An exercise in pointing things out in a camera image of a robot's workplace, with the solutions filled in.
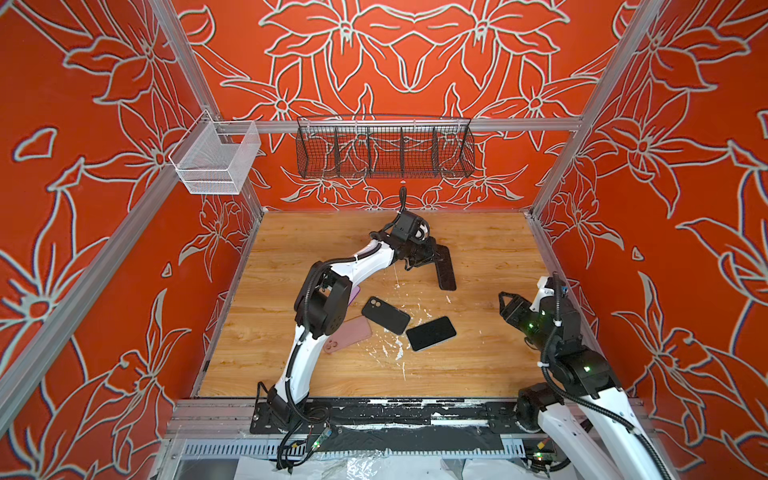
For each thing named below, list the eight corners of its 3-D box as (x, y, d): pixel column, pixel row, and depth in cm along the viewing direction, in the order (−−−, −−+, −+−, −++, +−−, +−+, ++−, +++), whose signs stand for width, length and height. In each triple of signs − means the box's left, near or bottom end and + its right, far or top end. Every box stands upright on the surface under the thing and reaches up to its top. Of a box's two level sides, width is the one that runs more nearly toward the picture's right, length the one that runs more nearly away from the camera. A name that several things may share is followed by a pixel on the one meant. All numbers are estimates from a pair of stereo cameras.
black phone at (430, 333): (414, 352, 86) (414, 350, 84) (405, 333, 90) (405, 330, 88) (456, 335, 89) (457, 333, 87) (445, 317, 93) (446, 314, 91)
